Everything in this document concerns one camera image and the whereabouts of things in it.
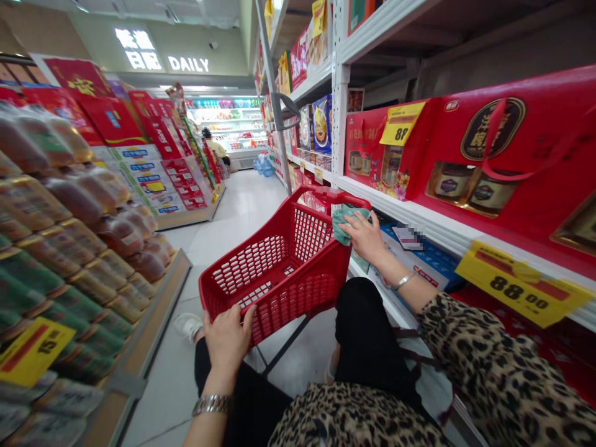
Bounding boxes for person's left hand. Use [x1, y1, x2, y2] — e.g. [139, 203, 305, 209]
[203, 303, 258, 376]

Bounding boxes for person's right hand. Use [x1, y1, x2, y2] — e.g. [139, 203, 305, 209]
[337, 209, 391, 271]

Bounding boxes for teal cleaning cloth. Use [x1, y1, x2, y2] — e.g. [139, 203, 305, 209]
[331, 207, 373, 247]

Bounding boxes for red plastic shopping basket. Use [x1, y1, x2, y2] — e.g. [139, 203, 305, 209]
[199, 184, 373, 379]

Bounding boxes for person's foot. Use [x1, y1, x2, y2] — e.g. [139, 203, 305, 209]
[173, 312, 205, 345]

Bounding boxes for blue and white carton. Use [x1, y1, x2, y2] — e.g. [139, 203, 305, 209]
[349, 222, 465, 293]

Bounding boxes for small red flowered gift box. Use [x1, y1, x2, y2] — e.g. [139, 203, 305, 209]
[344, 96, 442, 202]

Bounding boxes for wooden display platform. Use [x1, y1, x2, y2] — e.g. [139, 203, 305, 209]
[76, 248, 193, 447]

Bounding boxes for person's legs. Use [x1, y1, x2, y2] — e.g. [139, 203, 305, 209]
[194, 276, 422, 447]

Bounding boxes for small yellow price tag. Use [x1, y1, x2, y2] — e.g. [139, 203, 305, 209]
[379, 101, 427, 147]

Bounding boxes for blue water jugs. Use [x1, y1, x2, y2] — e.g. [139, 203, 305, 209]
[252, 151, 277, 179]

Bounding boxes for person's body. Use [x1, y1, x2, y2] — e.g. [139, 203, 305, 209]
[267, 381, 450, 447]

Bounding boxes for large yellow price sign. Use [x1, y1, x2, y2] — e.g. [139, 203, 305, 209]
[454, 239, 595, 330]

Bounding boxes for refrigerated display case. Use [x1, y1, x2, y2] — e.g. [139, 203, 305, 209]
[185, 95, 272, 160]

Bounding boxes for large red jar gift box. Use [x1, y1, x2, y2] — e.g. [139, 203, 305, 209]
[411, 64, 596, 281]

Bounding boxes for yellow and red price card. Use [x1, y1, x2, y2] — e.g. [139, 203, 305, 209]
[0, 316, 78, 388]

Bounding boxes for stack of red white cartons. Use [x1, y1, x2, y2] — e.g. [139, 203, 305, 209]
[20, 57, 228, 220]

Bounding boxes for white metal shelving unit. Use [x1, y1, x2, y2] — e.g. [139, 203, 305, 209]
[253, 0, 596, 447]

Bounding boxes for flat red patterned box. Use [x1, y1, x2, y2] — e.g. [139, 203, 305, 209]
[449, 285, 596, 409]

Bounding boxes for grey loop handle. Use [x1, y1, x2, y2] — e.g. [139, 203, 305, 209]
[269, 91, 302, 123]

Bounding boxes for illuminated white wall sign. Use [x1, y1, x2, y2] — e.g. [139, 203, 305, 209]
[114, 27, 211, 74]

